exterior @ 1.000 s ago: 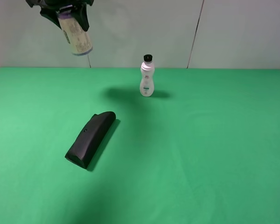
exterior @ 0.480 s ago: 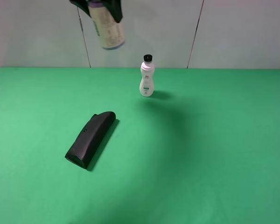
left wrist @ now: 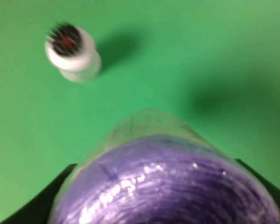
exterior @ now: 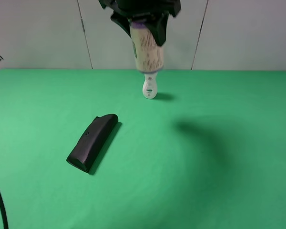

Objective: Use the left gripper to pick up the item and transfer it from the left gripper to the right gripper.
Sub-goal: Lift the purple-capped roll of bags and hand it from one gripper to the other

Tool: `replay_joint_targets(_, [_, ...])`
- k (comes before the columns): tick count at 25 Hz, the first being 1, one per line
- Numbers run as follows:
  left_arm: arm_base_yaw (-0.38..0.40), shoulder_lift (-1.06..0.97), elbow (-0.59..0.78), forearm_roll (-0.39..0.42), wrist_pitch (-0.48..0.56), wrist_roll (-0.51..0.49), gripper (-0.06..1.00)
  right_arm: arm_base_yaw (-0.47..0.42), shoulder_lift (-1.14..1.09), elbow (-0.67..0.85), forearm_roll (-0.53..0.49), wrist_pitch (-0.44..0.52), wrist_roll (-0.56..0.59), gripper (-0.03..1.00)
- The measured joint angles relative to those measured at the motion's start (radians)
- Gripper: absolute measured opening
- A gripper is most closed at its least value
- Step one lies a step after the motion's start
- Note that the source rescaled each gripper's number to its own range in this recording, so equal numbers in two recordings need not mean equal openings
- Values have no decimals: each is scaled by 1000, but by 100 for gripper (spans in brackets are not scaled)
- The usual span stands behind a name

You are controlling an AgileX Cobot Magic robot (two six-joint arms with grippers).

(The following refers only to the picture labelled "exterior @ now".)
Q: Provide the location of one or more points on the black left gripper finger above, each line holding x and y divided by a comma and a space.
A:
122, 22
157, 25

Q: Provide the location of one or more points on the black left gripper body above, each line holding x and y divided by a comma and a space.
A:
142, 10

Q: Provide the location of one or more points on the white bottle with black brush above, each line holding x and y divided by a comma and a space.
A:
150, 88

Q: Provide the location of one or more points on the purple garbage bag roll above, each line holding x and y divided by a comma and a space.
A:
149, 57

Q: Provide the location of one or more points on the black glasses case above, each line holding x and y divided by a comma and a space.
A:
88, 147

